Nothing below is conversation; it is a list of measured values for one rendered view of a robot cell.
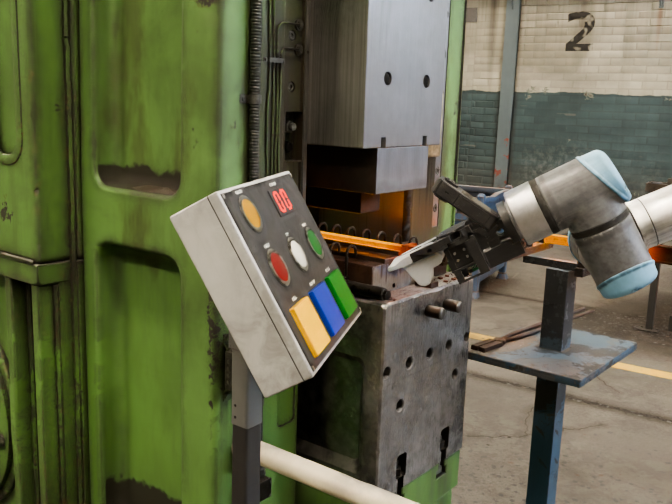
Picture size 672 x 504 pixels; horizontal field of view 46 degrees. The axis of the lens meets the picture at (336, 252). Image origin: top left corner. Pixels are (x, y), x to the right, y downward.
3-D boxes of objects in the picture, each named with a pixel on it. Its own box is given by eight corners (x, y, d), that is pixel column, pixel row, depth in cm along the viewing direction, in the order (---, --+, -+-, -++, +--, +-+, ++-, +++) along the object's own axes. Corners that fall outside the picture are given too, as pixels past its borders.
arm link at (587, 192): (639, 208, 113) (609, 146, 112) (558, 244, 117) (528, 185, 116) (629, 197, 122) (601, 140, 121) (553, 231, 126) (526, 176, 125)
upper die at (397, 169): (426, 187, 178) (428, 145, 176) (375, 194, 162) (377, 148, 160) (287, 172, 203) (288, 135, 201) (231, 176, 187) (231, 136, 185)
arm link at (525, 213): (528, 184, 116) (527, 178, 125) (497, 199, 117) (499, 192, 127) (555, 238, 116) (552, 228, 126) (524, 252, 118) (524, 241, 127)
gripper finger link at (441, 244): (412, 264, 122) (463, 240, 120) (407, 255, 122) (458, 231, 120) (416, 258, 127) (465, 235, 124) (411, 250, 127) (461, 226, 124)
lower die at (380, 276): (421, 281, 182) (423, 245, 180) (371, 296, 166) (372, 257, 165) (285, 254, 207) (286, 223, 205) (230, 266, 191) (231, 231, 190)
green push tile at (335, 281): (358, 306, 134) (338, 267, 133) (349, 318, 127) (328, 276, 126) (349, 311, 135) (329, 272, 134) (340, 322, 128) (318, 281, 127)
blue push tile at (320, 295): (346, 322, 124) (324, 280, 124) (335, 335, 118) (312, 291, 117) (336, 326, 125) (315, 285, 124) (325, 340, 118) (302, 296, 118)
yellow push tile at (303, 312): (331, 340, 115) (308, 295, 115) (319, 356, 108) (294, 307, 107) (321, 345, 115) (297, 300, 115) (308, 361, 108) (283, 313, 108)
